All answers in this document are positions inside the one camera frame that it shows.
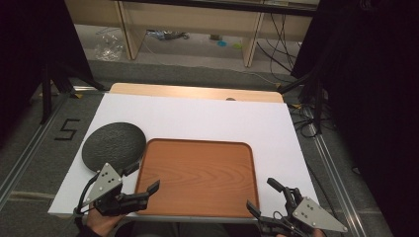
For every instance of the light wooden table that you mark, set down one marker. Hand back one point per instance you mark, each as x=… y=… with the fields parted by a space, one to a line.
x=184 y=91

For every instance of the bundle of small items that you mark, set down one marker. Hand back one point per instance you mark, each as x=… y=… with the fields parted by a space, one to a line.
x=166 y=34

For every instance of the black curtain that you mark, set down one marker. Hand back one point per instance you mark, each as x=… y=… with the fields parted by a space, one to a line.
x=33 y=49
x=372 y=98

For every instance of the aluminium floor rail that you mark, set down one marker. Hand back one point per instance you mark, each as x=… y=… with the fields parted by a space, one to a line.
x=339 y=187
x=29 y=148

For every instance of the green round object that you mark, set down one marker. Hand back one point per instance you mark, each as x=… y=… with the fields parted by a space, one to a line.
x=237 y=46

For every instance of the brown wooden tray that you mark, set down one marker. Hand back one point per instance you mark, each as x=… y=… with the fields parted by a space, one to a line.
x=197 y=177

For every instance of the blue round object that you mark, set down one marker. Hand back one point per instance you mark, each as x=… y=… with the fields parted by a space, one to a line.
x=222 y=43

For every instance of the black round textured plate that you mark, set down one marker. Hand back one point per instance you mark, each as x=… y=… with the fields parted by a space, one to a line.
x=113 y=144

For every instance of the clear plastic bag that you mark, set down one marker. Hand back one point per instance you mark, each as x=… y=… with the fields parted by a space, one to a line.
x=108 y=46

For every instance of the white board sheet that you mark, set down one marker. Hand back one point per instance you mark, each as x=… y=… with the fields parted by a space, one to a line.
x=204 y=118

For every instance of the person's right hand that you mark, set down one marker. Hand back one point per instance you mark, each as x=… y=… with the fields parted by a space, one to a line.
x=318 y=234

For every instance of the light wooden shelf unit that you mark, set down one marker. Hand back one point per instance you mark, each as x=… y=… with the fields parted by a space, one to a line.
x=197 y=18

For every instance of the black metal stand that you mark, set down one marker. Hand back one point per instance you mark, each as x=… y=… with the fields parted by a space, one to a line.
x=318 y=105
x=46 y=95

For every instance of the person's left hand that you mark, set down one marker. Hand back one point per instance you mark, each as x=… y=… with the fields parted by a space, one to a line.
x=100 y=223

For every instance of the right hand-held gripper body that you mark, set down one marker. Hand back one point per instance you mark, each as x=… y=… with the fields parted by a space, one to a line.
x=313 y=215

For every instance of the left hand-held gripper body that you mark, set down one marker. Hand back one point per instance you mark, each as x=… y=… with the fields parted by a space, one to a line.
x=107 y=184

